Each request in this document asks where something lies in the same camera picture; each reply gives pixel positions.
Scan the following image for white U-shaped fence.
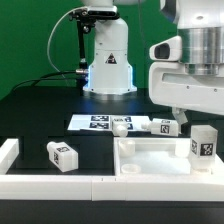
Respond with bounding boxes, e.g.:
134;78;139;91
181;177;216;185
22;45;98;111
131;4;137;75
0;139;224;202

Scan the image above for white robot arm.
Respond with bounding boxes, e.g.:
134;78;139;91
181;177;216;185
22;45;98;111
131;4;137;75
82;0;224;123

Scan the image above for black camera on stand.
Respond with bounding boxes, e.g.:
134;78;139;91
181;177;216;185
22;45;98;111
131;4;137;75
69;6;120;89

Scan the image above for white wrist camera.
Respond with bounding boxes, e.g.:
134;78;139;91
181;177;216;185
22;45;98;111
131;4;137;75
149;36;182;62

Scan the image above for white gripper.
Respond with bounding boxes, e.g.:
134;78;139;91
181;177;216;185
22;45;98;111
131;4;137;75
149;62;224;125

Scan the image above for white paper marker sheet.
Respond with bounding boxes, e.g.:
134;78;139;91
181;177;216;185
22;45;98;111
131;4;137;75
68;114;150;131

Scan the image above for white square tabletop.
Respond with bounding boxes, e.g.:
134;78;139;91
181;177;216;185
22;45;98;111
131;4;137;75
114;138;196;175

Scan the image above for grey cable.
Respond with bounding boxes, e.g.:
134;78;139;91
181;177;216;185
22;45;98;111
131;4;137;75
46;7;84;87

